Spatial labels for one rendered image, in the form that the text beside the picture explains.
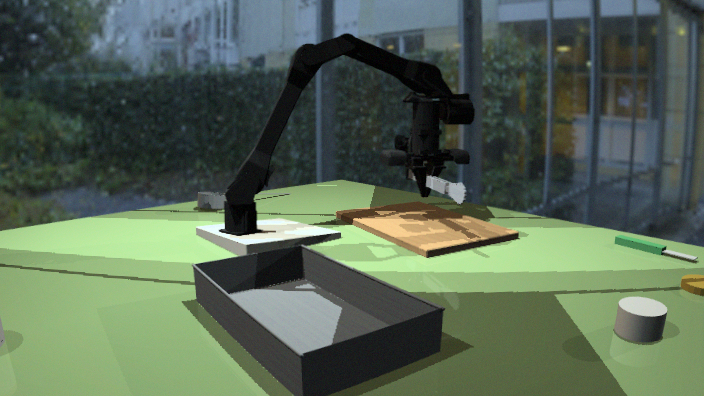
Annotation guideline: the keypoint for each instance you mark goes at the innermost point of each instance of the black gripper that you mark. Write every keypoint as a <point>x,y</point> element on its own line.
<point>425,141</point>

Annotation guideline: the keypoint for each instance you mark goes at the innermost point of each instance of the yellow flat disc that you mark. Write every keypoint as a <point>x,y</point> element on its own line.
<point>693,284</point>

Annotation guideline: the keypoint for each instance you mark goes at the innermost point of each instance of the light wooden board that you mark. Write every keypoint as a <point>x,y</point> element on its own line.
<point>425,229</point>

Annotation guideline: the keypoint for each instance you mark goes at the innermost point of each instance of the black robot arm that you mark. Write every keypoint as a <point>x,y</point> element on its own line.
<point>420,77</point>

